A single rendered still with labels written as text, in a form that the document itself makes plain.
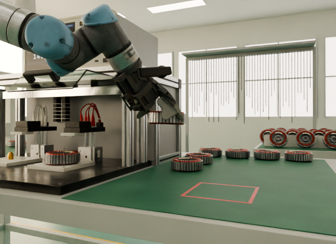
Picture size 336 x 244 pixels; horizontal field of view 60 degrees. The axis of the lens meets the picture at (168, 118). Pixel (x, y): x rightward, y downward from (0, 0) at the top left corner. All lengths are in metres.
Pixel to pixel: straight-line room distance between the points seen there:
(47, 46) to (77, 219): 0.35
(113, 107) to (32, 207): 0.58
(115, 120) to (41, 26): 0.68
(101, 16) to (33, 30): 0.18
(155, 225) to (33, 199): 0.31
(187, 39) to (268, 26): 2.00
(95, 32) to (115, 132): 0.57
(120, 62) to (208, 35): 7.01
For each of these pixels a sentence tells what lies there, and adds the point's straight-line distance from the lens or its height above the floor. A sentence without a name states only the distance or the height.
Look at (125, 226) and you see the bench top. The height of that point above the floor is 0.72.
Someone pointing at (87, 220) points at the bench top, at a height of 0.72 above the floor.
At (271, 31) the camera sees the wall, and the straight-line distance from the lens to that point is 7.45.
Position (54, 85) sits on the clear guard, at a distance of 0.85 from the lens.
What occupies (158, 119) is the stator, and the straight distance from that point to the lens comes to 0.80.
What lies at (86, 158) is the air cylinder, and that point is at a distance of 1.12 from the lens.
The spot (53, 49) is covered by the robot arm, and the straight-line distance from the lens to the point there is 0.58.
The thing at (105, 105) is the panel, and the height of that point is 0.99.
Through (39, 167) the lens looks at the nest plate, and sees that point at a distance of 1.00.
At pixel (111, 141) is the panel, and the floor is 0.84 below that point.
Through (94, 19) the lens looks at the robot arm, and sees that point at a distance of 0.71.
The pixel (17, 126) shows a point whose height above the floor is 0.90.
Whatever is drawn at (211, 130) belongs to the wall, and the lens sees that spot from 7.39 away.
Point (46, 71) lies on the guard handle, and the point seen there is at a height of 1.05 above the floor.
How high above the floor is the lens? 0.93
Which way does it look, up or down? level
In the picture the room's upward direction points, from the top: straight up
